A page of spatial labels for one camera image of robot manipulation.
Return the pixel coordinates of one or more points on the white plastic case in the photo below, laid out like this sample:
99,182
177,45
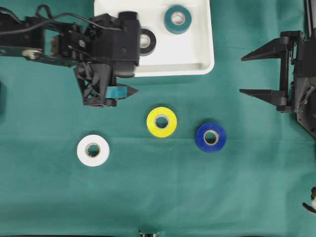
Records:
190,53

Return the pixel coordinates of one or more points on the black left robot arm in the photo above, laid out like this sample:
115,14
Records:
45,40

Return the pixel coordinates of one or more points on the black tape roll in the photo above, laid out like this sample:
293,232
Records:
147,42

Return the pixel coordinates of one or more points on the white tape roll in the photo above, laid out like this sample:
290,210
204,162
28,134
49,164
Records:
93,150

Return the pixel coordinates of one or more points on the black aluminium frame rail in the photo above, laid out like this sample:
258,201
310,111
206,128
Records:
310,7

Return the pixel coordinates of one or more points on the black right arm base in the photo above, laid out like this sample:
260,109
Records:
305,103

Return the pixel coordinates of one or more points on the yellow tape roll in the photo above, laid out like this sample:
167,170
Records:
161,122

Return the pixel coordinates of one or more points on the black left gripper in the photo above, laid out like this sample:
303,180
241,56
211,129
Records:
94,79

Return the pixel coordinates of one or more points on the green tape roll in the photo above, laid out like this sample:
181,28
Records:
177,19

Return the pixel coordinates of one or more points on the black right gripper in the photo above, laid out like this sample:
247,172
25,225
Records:
299,51

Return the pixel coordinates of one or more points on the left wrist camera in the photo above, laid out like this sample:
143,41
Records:
116,41

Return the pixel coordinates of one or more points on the blue tape roll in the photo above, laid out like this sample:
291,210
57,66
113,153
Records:
210,137

